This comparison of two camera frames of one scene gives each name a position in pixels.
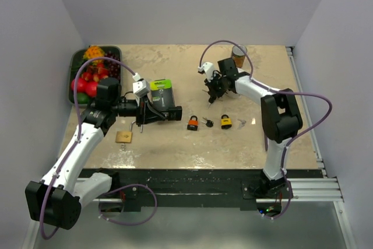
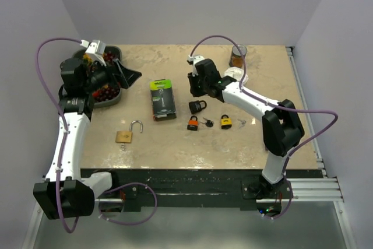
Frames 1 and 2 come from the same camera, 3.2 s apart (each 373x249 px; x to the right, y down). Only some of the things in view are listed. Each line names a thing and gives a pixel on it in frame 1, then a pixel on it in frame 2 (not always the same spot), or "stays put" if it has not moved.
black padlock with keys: (175, 114) -> (196, 106)
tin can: (238, 55) stays put
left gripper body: (141, 111) -> (119, 77)
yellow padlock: (226, 122) stays put
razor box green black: (162, 94) stays put
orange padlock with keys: (193, 124) stays put
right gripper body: (217, 85) -> (199, 88)
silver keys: (242, 124) stays put
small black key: (208, 122) stays put
